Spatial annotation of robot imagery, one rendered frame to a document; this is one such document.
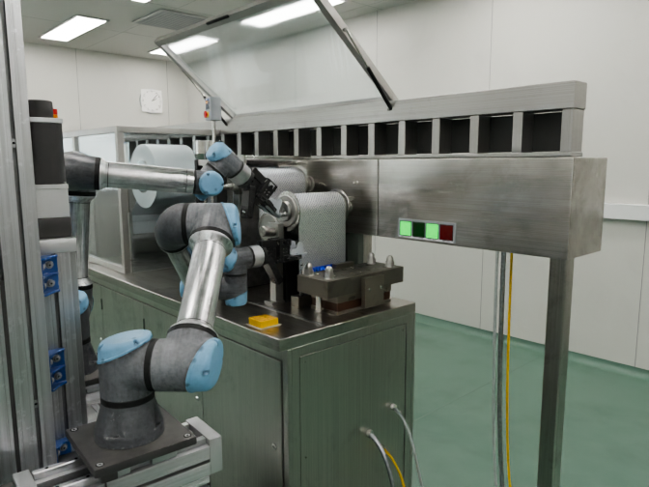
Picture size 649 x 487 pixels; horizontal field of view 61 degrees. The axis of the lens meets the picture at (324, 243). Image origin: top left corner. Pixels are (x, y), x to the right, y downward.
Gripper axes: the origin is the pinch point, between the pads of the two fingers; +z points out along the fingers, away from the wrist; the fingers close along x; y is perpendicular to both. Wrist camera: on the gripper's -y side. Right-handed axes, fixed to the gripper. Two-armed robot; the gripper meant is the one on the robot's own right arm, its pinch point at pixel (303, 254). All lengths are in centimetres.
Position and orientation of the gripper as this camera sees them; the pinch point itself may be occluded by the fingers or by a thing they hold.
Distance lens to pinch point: 201.9
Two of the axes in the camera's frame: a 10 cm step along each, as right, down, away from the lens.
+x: -6.8, -1.1, 7.3
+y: 0.0, -9.9, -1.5
